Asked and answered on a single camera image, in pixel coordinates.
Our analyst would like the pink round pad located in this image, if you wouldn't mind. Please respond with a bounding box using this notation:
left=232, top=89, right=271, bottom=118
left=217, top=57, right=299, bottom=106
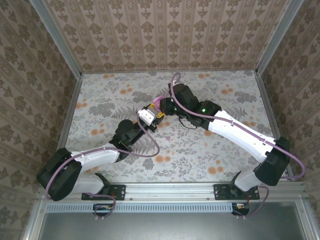
left=153, top=95, right=165, bottom=111

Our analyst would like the floral patterned table cover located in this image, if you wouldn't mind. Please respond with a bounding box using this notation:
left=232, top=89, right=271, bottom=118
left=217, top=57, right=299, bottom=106
left=56, top=69, right=288, bottom=183

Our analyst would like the black connector board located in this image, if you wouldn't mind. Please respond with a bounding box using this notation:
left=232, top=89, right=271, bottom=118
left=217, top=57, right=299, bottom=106
left=231, top=202, right=251, bottom=216
left=92, top=203, right=117, bottom=218

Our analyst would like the grey metal panel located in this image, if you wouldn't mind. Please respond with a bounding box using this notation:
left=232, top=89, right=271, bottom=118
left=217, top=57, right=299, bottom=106
left=22, top=199, right=320, bottom=240

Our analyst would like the thin black cable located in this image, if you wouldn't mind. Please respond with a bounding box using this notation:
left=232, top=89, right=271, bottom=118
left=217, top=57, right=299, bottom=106
left=178, top=116, right=199, bottom=130

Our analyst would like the aluminium side rail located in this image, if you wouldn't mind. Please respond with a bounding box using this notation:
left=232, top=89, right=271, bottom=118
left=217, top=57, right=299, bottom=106
left=48, top=74, right=83, bottom=183
left=254, top=72, right=295, bottom=181

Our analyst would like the wide aluminium mounting rail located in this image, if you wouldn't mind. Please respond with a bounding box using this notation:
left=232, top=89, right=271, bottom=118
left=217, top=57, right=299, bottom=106
left=36, top=182, right=306, bottom=201

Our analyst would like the slotted grey cable duct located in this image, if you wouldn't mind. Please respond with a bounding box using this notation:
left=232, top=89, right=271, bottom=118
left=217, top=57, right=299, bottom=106
left=45, top=202, right=234, bottom=214

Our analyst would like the aluminium frame post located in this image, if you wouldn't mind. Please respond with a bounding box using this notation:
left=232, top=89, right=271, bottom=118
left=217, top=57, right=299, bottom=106
left=254, top=0, right=305, bottom=76
left=29, top=0, right=83, bottom=79

